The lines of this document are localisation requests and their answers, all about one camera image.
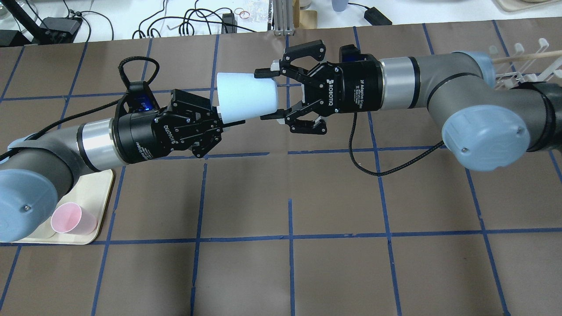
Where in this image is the black cable bundle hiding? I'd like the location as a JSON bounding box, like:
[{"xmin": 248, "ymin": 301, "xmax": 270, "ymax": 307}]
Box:
[{"xmin": 136, "ymin": 0, "xmax": 257, "ymax": 40}]

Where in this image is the white wire cup rack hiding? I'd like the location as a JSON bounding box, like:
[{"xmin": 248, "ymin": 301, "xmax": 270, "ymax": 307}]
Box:
[{"xmin": 488, "ymin": 38, "xmax": 562, "ymax": 90}]

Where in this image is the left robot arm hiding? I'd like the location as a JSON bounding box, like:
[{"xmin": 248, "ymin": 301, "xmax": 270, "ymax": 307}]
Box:
[{"xmin": 1, "ymin": 88, "xmax": 245, "ymax": 242}]

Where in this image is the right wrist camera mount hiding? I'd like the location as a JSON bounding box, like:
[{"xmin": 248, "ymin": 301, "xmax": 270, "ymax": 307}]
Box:
[{"xmin": 339, "ymin": 44, "xmax": 365, "ymax": 63}]

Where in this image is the cream plastic tray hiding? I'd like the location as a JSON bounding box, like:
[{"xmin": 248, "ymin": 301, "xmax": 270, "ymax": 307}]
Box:
[{"xmin": 16, "ymin": 170, "xmax": 115, "ymax": 245}]

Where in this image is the pale blue plastic cup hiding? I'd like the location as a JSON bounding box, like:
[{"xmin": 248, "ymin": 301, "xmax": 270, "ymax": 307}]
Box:
[{"xmin": 216, "ymin": 72, "xmax": 278, "ymax": 124}]

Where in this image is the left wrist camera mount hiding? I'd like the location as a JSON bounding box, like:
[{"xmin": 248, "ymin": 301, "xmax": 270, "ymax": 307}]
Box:
[{"xmin": 115, "ymin": 56, "xmax": 160, "ymax": 118}]

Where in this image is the aluminium frame post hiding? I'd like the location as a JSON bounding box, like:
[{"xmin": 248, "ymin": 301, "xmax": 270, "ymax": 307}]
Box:
[{"xmin": 270, "ymin": 0, "xmax": 295, "ymax": 36}]

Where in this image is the wooden stand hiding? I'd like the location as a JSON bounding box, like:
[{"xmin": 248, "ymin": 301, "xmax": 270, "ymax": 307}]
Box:
[{"xmin": 292, "ymin": 0, "xmax": 318, "ymax": 29}]

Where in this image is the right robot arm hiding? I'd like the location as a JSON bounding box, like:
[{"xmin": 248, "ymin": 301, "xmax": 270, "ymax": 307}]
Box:
[{"xmin": 254, "ymin": 40, "xmax": 562, "ymax": 172}]

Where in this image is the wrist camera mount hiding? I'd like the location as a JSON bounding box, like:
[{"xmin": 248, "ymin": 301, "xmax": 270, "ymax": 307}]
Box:
[
  {"xmin": 339, "ymin": 44, "xmax": 365, "ymax": 63},
  {"xmin": 115, "ymin": 56, "xmax": 160, "ymax": 118}
]

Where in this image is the pink plastic cup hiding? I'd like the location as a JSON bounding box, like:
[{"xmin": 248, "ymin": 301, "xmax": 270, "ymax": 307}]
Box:
[{"xmin": 50, "ymin": 202, "xmax": 97, "ymax": 235}]

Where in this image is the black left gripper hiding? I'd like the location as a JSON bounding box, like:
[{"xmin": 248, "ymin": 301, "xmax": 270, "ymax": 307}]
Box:
[{"xmin": 112, "ymin": 89, "xmax": 246, "ymax": 164}]

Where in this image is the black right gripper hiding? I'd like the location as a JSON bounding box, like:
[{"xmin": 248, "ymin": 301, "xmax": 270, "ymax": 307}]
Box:
[{"xmin": 254, "ymin": 40, "xmax": 383, "ymax": 135}]

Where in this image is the black power adapter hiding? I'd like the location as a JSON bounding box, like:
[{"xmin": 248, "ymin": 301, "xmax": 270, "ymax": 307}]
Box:
[{"xmin": 364, "ymin": 7, "xmax": 393, "ymax": 26}]

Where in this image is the black monitor stand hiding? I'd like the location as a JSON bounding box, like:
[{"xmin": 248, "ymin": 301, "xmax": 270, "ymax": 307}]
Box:
[{"xmin": 1, "ymin": 0, "xmax": 84, "ymax": 45}]

